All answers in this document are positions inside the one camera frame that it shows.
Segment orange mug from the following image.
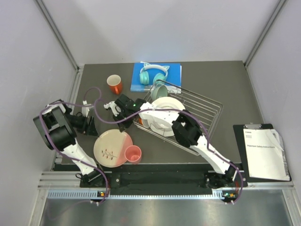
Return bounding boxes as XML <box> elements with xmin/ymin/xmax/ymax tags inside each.
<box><xmin>107</xmin><ymin>74</ymin><xmax>123</xmax><ymax>95</ymax></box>

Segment black clipboard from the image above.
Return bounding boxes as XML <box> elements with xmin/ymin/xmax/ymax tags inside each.
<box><xmin>233</xmin><ymin>124</ymin><xmax>292</xmax><ymax>182</ymax></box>

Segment blue book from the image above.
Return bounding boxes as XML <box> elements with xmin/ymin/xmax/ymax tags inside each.
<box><xmin>130</xmin><ymin>62</ymin><xmax>182</xmax><ymax>93</ymax></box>

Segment white paper sheet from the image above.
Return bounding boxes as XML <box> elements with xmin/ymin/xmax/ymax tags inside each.
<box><xmin>243</xmin><ymin>129</ymin><xmax>290</xmax><ymax>181</ymax></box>

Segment white blue-rimmed plate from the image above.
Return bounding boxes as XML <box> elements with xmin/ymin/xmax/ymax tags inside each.
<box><xmin>142</xmin><ymin>97</ymin><xmax>185</xmax><ymax>137</ymax></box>

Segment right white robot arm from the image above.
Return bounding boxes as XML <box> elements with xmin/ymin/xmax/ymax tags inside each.
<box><xmin>108</xmin><ymin>95</ymin><xmax>239</xmax><ymax>186</ymax></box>

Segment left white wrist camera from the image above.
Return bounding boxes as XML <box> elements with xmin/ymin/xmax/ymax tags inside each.
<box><xmin>81</xmin><ymin>100</ymin><xmax>94</xmax><ymax>118</ymax></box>

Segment chrome wire dish rack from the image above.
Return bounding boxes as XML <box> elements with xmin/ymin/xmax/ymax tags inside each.
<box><xmin>134</xmin><ymin>86</ymin><xmax>223</xmax><ymax>156</ymax></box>

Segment mint green bowl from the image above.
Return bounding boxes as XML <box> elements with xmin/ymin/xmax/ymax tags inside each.
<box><xmin>150</xmin><ymin>85</ymin><xmax>168</xmax><ymax>101</ymax></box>

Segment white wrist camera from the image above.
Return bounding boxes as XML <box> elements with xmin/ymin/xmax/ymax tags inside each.
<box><xmin>103</xmin><ymin>101</ymin><xmax>121</xmax><ymax>116</ymax></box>
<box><xmin>81</xmin><ymin>100</ymin><xmax>94</xmax><ymax>118</ymax></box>

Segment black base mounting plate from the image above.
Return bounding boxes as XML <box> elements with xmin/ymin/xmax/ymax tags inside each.
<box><xmin>54</xmin><ymin>163</ymin><xmax>250</xmax><ymax>196</ymax></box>

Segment pink cream floral plate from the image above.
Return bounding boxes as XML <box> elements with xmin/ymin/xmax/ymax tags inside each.
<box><xmin>94</xmin><ymin>129</ymin><xmax>133</xmax><ymax>168</ymax></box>

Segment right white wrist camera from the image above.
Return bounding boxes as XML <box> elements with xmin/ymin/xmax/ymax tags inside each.
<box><xmin>103</xmin><ymin>101</ymin><xmax>121</xmax><ymax>116</ymax></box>

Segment grey slotted cable duct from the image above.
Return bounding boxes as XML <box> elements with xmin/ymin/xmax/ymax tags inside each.
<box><xmin>47</xmin><ymin>189</ymin><xmax>230</xmax><ymax>201</ymax></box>

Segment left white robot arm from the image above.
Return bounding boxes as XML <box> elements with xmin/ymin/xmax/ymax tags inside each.
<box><xmin>33</xmin><ymin>99</ymin><xmax>107</xmax><ymax>187</ymax></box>

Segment pink plastic cup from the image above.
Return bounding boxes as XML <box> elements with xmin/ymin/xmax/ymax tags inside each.
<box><xmin>125</xmin><ymin>145</ymin><xmax>142</xmax><ymax>164</ymax></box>

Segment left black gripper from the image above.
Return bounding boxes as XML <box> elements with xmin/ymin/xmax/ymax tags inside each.
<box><xmin>65</xmin><ymin>113</ymin><xmax>100</xmax><ymax>137</ymax></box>

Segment teal cat-ear headphones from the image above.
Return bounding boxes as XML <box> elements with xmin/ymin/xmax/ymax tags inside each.
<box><xmin>139</xmin><ymin>62</ymin><xmax>170</xmax><ymax>85</ymax></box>

